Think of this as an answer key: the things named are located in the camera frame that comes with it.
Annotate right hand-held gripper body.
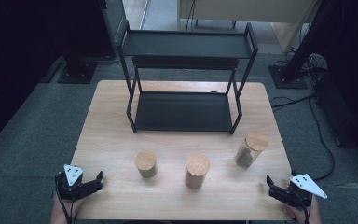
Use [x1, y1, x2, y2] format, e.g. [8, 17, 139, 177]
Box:
[287, 173, 328, 208]

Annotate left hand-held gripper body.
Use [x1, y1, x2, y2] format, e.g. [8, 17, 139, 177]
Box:
[54, 163, 90, 202]

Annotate glass jar dark contents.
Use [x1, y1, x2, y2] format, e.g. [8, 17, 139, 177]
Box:
[234, 131, 269, 170]

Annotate short glass jar wooden lid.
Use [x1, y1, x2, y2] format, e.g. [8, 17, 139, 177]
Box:
[134, 149, 158, 179]

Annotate tan jar wooden lid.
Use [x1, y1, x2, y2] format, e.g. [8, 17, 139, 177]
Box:
[185, 153, 212, 190]

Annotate black metal two-tier rack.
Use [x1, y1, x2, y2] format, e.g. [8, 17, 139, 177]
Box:
[115, 20, 259, 135]

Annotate person's left hand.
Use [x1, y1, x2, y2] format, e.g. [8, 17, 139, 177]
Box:
[53, 195, 87, 218]

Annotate person's right hand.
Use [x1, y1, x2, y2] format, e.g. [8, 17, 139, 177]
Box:
[282, 195, 323, 224]

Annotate black box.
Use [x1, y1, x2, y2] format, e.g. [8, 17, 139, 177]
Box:
[314, 74, 357, 148]

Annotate black stand square base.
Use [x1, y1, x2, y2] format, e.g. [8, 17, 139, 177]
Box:
[268, 0, 337, 91]
[56, 46, 99, 85]

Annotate light wooden panel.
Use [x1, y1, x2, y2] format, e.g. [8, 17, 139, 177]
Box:
[269, 21, 310, 53]

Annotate grey upright panel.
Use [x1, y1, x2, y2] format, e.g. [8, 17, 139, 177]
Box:
[101, 0, 129, 60]

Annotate beige cabinet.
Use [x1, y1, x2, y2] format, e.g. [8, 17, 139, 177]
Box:
[176, 0, 320, 24]

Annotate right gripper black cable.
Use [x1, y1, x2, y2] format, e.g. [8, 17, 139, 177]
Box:
[292, 189, 311, 224]

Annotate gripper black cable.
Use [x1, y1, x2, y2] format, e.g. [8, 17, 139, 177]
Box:
[54, 174, 76, 224]
[292, 189, 311, 224]

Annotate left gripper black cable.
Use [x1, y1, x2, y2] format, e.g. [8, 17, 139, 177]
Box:
[54, 174, 76, 224]

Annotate long black floor cable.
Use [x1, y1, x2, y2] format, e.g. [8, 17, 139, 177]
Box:
[269, 92, 337, 182]

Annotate tangle of black cables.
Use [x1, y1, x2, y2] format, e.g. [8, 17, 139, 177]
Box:
[273, 46, 328, 82]

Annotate thin hanging black cables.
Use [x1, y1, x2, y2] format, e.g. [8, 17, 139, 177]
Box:
[185, 0, 199, 32]

